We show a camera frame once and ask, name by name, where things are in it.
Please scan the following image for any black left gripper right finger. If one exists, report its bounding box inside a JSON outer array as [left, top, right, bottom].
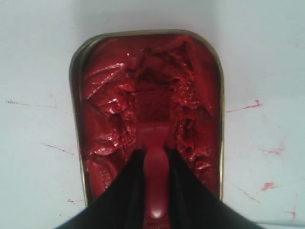
[[166, 148, 261, 229]]

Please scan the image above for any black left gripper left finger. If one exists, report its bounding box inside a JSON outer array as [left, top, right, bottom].
[[58, 149, 145, 229]]

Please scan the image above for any red stamp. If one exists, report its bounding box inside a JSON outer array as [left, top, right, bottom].
[[137, 121, 170, 219]]

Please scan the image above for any red ink paste tin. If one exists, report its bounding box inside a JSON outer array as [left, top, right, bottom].
[[69, 30, 224, 204]]

